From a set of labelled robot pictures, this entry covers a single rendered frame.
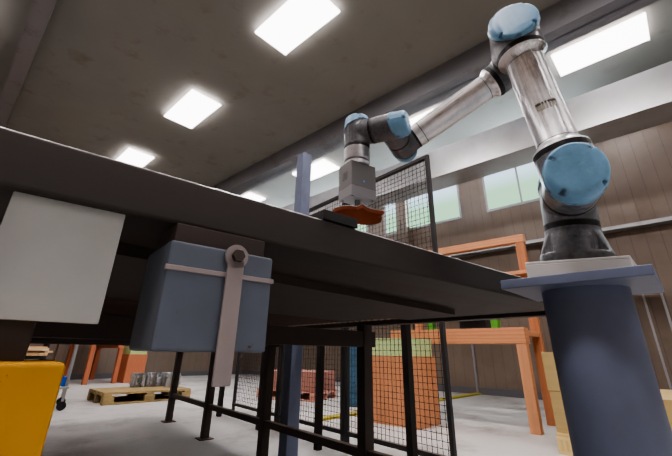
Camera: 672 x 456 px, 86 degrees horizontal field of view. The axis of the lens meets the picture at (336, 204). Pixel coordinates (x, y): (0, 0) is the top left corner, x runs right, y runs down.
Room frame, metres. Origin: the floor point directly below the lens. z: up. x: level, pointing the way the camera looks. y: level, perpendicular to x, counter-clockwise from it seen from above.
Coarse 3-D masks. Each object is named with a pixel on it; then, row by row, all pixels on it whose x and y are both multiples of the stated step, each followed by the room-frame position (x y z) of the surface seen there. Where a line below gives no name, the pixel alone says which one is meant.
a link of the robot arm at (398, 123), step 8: (392, 112) 0.84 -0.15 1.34; (400, 112) 0.82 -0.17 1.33; (368, 120) 0.87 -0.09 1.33; (376, 120) 0.85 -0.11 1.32; (384, 120) 0.84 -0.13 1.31; (392, 120) 0.83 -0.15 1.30; (400, 120) 0.82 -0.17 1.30; (408, 120) 0.85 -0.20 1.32; (368, 128) 0.86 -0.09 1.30; (376, 128) 0.86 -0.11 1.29; (384, 128) 0.85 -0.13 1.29; (392, 128) 0.84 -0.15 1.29; (400, 128) 0.84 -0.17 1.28; (408, 128) 0.85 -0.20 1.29; (376, 136) 0.87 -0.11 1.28; (384, 136) 0.87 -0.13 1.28; (392, 136) 0.87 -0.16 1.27; (400, 136) 0.87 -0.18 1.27; (408, 136) 0.92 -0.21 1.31; (392, 144) 0.91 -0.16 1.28; (400, 144) 0.92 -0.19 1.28
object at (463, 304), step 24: (0, 216) 0.45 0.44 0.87; (120, 240) 0.55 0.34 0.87; (144, 240) 0.55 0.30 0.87; (288, 264) 0.70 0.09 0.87; (360, 288) 0.98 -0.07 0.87; (384, 288) 0.97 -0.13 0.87; (408, 288) 0.96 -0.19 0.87; (456, 312) 1.54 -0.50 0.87; (480, 312) 1.52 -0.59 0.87; (504, 312) 1.50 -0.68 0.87
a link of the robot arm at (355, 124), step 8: (352, 120) 0.88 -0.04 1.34; (360, 120) 0.88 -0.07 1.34; (344, 128) 0.91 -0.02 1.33; (352, 128) 0.88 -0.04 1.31; (360, 128) 0.87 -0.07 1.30; (344, 136) 0.91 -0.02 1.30; (352, 136) 0.88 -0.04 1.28; (360, 136) 0.88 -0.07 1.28; (368, 136) 0.88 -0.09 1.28; (344, 144) 0.91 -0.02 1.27; (368, 144) 0.90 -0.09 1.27
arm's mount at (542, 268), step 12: (528, 264) 0.82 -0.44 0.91; (540, 264) 0.80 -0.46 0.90; (552, 264) 0.79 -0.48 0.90; (564, 264) 0.77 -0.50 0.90; (576, 264) 0.75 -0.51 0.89; (588, 264) 0.74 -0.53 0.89; (600, 264) 0.73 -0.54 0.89; (612, 264) 0.71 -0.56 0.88; (624, 264) 0.70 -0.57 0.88; (528, 276) 0.82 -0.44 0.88
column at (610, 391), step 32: (512, 288) 0.81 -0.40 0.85; (544, 288) 0.81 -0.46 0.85; (576, 288) 0.77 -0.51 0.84; (608, 288) 0.75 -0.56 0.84; (640, 288) 0.79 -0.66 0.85; (576, 320) 0.78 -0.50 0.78; (608, 320) 0.75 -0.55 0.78; (576, 352) 0.79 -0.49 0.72; (608, 352) 0.76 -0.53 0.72; (640, 352) 0.75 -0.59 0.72; (576, 384) 0.80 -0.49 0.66; (608, 384) 0.76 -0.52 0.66; (640, 384) 0.75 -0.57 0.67; (576, 416) 0.82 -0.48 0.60; (608, 416) 0.77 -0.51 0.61; (640, 416) 0.75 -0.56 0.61; (576, 448) 0.84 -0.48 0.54; (608, 448) 0.78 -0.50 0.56; (640, 448) 0.75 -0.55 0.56
